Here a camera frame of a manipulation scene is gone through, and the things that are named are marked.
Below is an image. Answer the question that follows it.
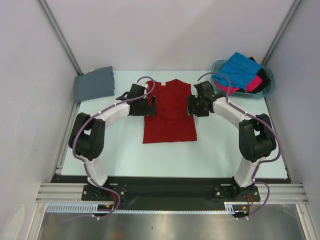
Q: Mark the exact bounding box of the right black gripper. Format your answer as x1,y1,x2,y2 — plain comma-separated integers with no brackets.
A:
186,94,210,117

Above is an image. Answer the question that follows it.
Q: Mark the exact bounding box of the red t shirt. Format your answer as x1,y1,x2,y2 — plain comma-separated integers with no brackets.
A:
142,79,197,144

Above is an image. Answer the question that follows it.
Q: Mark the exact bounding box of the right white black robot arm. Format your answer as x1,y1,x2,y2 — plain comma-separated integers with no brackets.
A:
187,81,277,201

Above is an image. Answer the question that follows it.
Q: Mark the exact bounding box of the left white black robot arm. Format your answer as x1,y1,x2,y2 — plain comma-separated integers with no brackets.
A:
68,81,156,200

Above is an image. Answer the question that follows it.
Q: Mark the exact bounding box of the folded grey t shirt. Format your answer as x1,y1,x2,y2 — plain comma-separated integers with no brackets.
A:
73,66,115,103

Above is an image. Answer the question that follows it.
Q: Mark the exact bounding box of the blue t shirt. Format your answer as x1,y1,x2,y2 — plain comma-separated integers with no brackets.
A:
212,52,262,91

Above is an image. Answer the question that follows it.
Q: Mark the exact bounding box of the pink t shirt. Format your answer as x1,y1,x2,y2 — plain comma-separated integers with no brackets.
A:
213,75,263,95

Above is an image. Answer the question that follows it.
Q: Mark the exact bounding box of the black t shirt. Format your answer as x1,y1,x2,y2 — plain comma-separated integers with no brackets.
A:
248,67,271,94

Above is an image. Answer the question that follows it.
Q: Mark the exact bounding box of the teal plastic basket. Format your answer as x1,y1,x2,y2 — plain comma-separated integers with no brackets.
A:
211,60,275,99

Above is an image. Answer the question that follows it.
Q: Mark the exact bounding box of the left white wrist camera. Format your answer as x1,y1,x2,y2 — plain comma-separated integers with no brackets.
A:
140,83,149,89

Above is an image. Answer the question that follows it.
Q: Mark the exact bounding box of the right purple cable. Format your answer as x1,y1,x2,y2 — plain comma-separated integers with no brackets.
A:
194,72,283,220

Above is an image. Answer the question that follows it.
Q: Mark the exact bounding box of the purple cable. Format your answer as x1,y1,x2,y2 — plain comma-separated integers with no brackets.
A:
71,76,156,221
194,72,283,220

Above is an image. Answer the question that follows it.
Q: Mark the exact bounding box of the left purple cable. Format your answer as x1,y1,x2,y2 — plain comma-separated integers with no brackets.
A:
71,76,156,221

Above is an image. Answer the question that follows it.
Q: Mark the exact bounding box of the right white cable duct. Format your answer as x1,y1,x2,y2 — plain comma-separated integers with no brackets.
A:
224,202,250,215

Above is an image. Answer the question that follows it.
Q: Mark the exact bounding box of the white cable duct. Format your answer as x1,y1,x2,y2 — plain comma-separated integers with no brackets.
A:
46,203,114,214
224,202,250,215

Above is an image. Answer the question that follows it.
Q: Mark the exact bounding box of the left white cable duct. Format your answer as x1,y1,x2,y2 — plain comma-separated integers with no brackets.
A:
46,203,114,214

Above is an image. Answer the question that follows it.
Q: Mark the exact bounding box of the aluminium front rail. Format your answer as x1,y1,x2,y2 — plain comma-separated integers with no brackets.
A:
35,183,309,205

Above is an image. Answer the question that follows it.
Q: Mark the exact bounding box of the right aluminium corner post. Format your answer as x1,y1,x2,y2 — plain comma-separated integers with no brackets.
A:
261,0,303,66

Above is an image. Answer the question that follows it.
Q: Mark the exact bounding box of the aluminium corner post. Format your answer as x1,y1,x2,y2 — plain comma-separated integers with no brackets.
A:
36,0,83,76
261,0,303,66

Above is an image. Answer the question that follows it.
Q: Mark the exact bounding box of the left aluminium corner post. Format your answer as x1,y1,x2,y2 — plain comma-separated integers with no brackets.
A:
36,0,83,76

